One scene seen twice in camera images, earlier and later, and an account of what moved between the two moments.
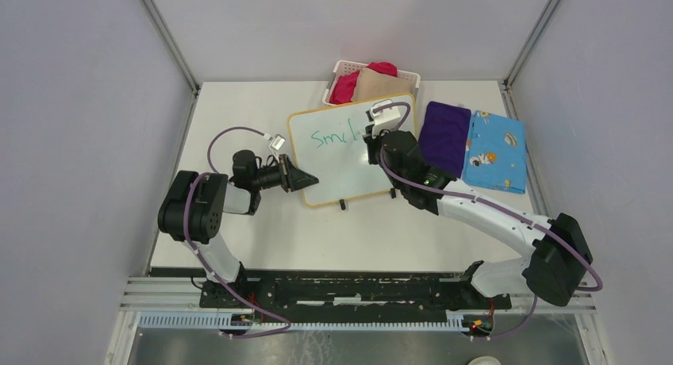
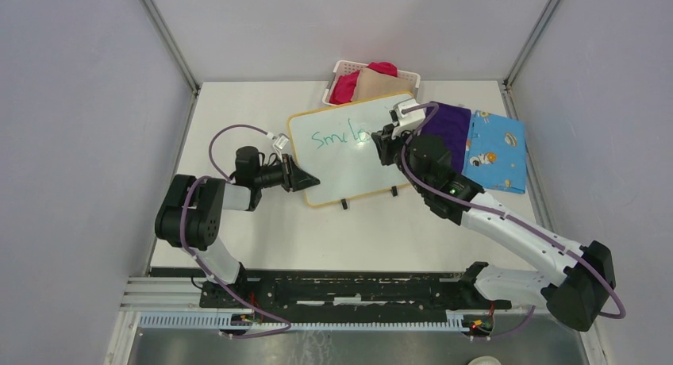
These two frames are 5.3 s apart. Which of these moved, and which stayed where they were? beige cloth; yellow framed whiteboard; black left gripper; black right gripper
Moved: black right gripper
Stayed: black left gripper; beige cloth; yellow framed whiteboard
